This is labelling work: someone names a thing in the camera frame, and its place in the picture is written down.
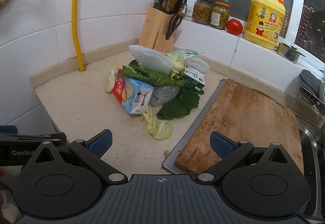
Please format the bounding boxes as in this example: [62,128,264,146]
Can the red blue tea carton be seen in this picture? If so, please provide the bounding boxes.
[112,77,154,115]

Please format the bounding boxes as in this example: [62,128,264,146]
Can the pale cabbage leaf front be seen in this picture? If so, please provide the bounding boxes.
[142,105,173,140]

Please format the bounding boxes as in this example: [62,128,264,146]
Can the pale cabbage leaf pile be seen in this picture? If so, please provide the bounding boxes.
[165,53,185,80]

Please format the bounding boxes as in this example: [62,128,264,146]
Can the green bamboo shoot packet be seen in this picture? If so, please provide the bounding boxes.
[170,49,203,59]

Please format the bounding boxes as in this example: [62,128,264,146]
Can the dark green leaf bunch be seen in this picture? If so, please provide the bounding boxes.
[117,60,185,87]

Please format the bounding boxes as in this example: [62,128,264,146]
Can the black kitchen scissors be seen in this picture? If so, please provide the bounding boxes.
[166,13,183,40]

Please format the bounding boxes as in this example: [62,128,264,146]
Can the wooden cutting board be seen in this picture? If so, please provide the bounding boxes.
[174,79,303,174]

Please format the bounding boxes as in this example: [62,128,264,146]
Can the green white milk carton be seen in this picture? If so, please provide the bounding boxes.
[182,65,205,92]

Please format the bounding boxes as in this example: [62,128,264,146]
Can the clear plastic bag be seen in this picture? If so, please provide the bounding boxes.
[150,85,180,107]

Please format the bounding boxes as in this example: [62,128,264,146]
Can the white foam fruit net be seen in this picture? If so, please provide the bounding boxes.
[129,45,173,75]

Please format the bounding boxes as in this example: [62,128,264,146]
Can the small steel bowl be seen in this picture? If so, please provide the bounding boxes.
[276,42,305,63]

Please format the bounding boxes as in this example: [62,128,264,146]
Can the red tomato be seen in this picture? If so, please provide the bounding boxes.
[226,19,243,36]

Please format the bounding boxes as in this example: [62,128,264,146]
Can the wooden knife block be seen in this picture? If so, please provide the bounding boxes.
[138,7,174,53]

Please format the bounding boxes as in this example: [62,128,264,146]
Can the yellow detergent bottle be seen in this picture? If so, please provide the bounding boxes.
[244,0,286,50]

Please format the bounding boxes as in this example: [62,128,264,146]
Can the pickle jar left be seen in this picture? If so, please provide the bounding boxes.
[192,0,213,25]

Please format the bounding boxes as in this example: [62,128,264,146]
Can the pickle jar orange lid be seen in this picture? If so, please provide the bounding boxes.
[209,1,231,30]

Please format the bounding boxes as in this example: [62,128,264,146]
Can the yellow gas pipe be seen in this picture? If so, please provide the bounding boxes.
[71,0,85,72]

